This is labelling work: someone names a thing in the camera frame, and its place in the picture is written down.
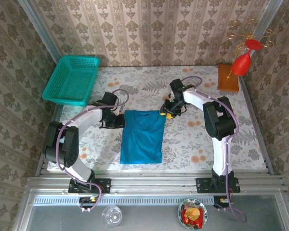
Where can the blue t-shirt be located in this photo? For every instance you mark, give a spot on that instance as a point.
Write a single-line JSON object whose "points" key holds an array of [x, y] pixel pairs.
{"points": [[142, 139]]}

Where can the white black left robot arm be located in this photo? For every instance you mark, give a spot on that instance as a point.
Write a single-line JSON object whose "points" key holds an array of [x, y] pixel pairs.
{"points": [[86, 118]]}

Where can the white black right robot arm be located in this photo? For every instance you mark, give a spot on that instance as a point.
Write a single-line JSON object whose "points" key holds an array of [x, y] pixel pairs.
{"points": [[219, 154]]}

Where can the floral tablecloth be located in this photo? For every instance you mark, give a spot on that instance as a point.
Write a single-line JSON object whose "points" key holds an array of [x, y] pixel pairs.
{"points": [[187, 144]]}

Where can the teal plastic basket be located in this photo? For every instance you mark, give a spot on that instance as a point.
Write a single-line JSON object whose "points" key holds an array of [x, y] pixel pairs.
{"points": [[67, 81]]}

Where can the orange wooden block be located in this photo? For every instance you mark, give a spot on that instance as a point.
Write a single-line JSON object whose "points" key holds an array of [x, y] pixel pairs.
{"points": [[227, 81]]}

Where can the red plastic wine glass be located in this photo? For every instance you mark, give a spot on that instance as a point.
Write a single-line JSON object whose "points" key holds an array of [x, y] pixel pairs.
{"points": [[240, 65]]}

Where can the small black connector box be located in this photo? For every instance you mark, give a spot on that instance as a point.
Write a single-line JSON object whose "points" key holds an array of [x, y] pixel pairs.
{"points": [[219, 202], [86, 199]]}

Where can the patterned plate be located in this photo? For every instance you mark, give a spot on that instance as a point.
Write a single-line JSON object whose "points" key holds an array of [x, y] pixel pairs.
{"points": [[195, 203]]}

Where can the clear glass cup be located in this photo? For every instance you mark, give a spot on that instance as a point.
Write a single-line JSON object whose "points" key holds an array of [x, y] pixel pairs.
{"points": [[112, 216]]}

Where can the red and gold ornament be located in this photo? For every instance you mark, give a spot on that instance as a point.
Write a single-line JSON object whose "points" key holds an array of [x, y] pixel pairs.
{"points": [[249, 36]]}

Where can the red yellow snack packet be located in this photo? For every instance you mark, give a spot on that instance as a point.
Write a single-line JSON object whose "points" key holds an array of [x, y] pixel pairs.
{"points": [[191, 214]]}

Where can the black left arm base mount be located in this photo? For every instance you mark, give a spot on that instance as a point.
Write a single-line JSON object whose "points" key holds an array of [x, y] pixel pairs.
{"points": [[103, 185]]}

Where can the aluminium frame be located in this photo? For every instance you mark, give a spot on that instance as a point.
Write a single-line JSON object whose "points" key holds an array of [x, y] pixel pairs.
{"points": [[147, 183]]}

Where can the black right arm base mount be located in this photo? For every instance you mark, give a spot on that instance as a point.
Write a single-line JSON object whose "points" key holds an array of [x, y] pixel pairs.
{"points": [[204, 185]]}

